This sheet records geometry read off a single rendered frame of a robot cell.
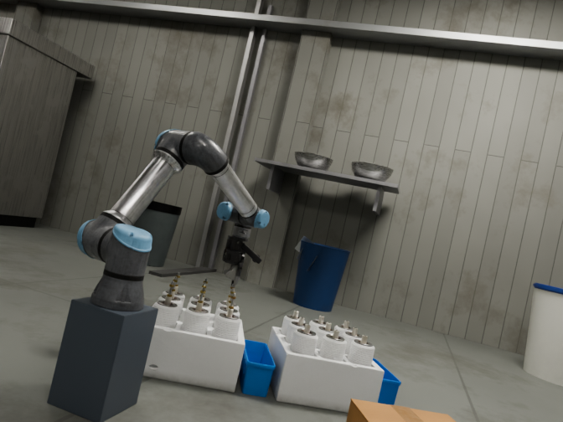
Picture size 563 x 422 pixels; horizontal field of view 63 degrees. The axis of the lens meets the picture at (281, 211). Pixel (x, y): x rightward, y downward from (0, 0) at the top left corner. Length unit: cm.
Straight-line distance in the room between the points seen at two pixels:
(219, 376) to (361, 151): 320
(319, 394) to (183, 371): 51
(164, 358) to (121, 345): 41
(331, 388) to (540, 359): 217
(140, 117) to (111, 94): 49
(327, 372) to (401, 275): 272
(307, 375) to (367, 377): 23
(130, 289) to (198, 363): 49
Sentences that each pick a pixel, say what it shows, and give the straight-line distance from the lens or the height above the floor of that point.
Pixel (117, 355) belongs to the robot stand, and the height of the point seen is 19.
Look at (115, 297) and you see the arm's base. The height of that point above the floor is 33.
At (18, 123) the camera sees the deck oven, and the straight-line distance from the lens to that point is 522.
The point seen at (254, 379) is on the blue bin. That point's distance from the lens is 181.
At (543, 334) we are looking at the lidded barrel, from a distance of 375.
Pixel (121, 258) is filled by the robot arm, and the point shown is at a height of 44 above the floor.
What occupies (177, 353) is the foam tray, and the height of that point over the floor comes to 10.
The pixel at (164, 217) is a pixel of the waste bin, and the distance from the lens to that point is 427.
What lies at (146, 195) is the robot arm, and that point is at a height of 63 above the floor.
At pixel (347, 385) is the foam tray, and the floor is 10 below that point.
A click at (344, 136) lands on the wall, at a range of 463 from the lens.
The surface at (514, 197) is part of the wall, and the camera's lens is 456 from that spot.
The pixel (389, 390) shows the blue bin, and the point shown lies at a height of 8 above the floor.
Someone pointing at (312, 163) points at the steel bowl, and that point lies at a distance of 414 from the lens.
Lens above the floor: 64
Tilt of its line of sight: 1 degrees up
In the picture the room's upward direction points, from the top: 13 degrees clockwise
